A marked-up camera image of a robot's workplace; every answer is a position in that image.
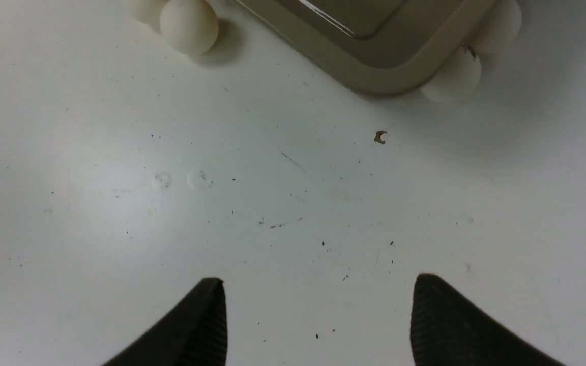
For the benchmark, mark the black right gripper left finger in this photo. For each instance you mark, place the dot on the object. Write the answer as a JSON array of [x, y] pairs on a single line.
[[194, 332]]

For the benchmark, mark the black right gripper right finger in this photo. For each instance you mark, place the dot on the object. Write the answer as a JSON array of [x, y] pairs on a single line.
[[448, 329]]

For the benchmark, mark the white ball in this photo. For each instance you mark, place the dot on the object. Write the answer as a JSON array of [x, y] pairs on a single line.
[[146, 12], [189, 27], [500, 28], [457, 78]]

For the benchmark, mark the tan plastic bin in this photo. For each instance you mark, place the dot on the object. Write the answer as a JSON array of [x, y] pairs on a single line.
[[376, 48]]

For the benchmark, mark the white front ball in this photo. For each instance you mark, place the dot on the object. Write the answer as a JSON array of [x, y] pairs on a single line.
[[146, 12], [189, 27]]

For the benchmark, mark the small brown debris chip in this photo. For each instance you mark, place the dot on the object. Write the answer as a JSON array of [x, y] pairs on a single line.
[[380, 137]]

